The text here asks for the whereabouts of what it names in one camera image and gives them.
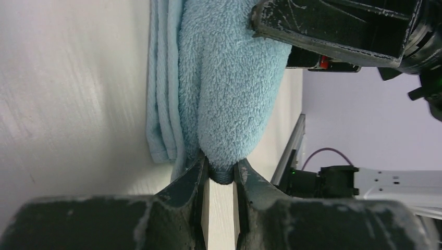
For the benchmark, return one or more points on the light blue towel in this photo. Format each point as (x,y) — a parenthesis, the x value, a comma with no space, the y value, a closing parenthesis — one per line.
(211,85)

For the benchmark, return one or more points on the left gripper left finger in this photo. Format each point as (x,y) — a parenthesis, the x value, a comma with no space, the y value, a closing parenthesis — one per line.
(169,219)

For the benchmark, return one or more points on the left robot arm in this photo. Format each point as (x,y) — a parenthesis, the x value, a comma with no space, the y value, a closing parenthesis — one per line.
(420,191)

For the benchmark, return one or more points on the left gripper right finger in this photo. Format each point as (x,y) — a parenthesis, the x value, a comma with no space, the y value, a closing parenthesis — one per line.
(270,219)

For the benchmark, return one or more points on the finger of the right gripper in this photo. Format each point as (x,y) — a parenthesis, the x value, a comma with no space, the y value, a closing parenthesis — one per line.
(364,33)

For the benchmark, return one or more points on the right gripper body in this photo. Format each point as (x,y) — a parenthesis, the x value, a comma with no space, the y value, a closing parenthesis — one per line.
(422,57)

